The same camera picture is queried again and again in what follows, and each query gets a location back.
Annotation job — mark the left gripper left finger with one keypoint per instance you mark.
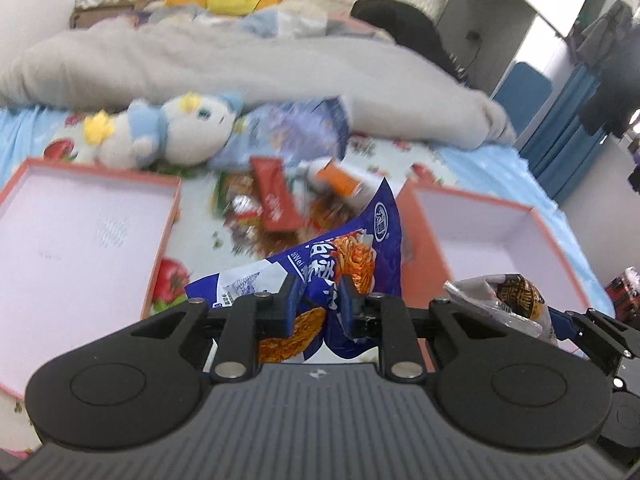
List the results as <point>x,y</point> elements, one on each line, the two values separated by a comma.
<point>240,328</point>

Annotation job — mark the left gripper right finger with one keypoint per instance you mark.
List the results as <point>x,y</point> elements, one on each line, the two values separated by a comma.
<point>385,320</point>

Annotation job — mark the blue noodle snack bag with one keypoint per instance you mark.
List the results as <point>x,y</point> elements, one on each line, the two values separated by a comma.
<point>367,248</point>

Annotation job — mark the grey dark snack packet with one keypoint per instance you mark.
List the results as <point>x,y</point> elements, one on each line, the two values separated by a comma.
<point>509,299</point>

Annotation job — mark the red sachet packet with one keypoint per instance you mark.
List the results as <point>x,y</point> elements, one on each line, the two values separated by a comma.
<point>279,214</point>

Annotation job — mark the orange snack packet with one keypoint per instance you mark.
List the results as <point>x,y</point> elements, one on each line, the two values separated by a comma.
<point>341,182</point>

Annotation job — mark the pink deep box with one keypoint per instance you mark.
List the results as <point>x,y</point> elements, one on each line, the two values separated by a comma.
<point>458,245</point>

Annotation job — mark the green label snack pack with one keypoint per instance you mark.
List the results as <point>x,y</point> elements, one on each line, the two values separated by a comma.
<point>236,196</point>

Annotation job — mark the white bottle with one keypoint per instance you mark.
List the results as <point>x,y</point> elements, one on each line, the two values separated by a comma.
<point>357,202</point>

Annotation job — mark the lavender nut snack bag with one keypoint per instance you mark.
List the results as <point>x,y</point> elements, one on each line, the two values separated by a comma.
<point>293,132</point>

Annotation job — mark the white blue plush toy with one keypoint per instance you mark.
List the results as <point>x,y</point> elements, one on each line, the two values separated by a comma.
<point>184,131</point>

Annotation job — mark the pink box lid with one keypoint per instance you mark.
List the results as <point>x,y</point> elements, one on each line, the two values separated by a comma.
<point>80,251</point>

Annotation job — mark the blue curtain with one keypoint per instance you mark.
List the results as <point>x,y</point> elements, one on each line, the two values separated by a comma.
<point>560,152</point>

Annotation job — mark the grey duvet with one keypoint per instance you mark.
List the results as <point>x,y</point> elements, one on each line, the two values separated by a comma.
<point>392,92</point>

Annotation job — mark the blue chair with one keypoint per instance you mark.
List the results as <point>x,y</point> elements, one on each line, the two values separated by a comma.
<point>522,94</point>

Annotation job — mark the black clothing pile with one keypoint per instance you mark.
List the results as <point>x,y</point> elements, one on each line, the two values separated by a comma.
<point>409,27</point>

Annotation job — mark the hanging dark clothes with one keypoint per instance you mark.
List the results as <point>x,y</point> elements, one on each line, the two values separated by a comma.
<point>611,51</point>

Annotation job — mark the grey wardrobe cabinet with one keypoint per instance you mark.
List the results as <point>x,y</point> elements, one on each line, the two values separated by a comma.
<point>485,35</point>

